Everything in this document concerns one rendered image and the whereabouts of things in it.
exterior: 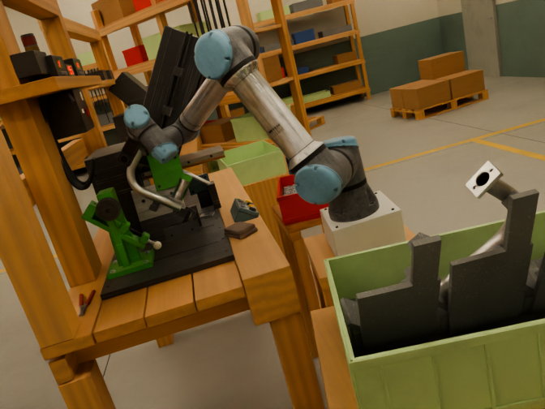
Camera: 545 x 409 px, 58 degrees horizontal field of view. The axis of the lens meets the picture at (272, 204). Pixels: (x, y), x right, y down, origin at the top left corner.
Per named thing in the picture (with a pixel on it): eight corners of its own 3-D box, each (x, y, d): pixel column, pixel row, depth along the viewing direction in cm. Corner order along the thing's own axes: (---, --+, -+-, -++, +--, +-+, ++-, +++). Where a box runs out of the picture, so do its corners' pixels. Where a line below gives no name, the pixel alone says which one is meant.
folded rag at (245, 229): (224, 236, 171) (221, 228, 170) (242, 227, 176) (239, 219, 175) (240, 240, 163) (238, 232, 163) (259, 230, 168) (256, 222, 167)
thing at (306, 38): (371, 99, 1025) (351, -15, 959) (225, 138, 1001) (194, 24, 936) (363, 97, 1076) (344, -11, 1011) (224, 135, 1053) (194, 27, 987)
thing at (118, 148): (160, 209, 227) (136, 138, 217) (157, 229, 198) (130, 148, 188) (121, 221, 225) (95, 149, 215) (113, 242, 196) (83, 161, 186)
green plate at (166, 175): (187, 183, 194) (172, 132, 193) (186, 183, 186) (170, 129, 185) (159, 191, 193) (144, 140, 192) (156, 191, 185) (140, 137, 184)
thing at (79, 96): (96, 127, 186) (82, 87, 181) (88, 131, 169) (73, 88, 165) (62, 135, 184) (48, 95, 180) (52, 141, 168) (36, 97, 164)
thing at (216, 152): (221, 151, 216) (220, 144, 215) (225, 157, 200) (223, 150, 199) (134, 175, 211) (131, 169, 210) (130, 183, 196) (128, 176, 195)
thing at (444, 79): (455, 97, 812) (449, 51, 790) (488, 98, 737) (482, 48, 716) (391, 117, 787) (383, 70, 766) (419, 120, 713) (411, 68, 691)
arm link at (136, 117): (135, 133, 147) (116, 112, 147) (138, 144, 157) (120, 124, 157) (156, 118, 149) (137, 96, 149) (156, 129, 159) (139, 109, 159)
